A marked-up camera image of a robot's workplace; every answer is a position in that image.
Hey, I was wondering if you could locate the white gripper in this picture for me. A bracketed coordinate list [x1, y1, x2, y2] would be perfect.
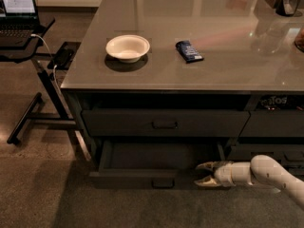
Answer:
[195, 161, 235, 187]

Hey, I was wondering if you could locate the dark grey drawer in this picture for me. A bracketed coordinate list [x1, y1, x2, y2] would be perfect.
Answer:
[82, 108, 249, 137]
[89, 141, 220, 190]

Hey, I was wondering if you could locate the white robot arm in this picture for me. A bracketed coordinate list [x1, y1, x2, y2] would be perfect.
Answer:
[195, 155, 304, 210]

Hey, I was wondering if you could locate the right top drawer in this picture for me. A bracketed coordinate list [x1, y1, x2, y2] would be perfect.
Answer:
[240, 110, 304, 138]

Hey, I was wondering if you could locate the chips bag in drawer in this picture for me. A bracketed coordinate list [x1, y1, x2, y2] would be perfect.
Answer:
[256, 95, 304, 111]

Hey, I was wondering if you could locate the dark grey top drawer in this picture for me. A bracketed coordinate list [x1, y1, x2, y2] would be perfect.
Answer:
[82, 108, 249, 137]

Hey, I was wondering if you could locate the blue snack bar packet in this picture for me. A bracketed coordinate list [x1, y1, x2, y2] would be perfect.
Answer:
[176, 40, 204, 64]

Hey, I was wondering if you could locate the white ceramic bowl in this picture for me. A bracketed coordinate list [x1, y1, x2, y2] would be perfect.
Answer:
[105, 35, 150, 63]

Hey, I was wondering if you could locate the brown object at edge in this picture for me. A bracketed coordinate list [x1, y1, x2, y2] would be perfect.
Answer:
[294, 28, 304, 52]

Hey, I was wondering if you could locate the dark glass jar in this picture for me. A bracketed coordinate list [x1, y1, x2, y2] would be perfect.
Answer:
[275, 0, 304, 17]

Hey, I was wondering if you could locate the black smartphone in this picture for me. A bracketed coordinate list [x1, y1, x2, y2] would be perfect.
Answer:
[54, 48, 74, 67]

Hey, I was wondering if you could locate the black laptop stand table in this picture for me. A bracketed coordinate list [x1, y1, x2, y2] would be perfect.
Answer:
[0, 14, 82, 145]

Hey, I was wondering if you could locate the black laptop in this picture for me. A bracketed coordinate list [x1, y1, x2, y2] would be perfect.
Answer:
[0, 0, 40, 48]

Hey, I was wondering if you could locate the white charging cable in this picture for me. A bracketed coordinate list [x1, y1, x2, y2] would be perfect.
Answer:
[29, 32, 63, 95]

